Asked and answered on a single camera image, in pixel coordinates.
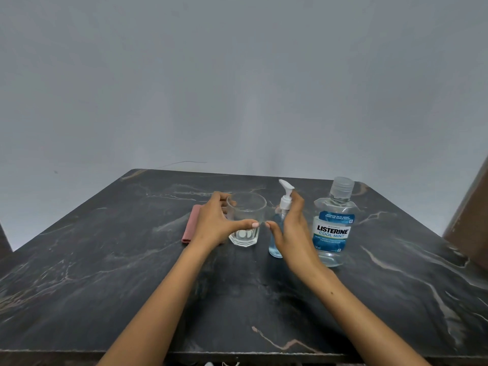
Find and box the person's right hand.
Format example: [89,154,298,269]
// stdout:
[265,190,325,277]

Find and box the person's left hand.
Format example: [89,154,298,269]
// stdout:
[189,191,260,251]

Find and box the clear drinking glass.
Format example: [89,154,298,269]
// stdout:
[226,192,267,248]

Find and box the clear pump bottle blue liquid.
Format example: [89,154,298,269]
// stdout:
[268,179,296,259]

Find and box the person's left forearm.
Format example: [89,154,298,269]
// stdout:
[97,240,215,366]

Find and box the person's right forearm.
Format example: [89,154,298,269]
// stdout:
[303,259,431,366]

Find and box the folded pink cloth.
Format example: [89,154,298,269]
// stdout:
[181,204,229,245]

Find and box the blue label mouthwash bottle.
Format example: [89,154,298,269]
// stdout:
[312,177,359,268]

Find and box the brown wooden furniture panel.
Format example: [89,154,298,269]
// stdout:
[442,156,488,272]

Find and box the dark furniture edge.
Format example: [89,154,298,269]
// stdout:
[0,222,14,260]

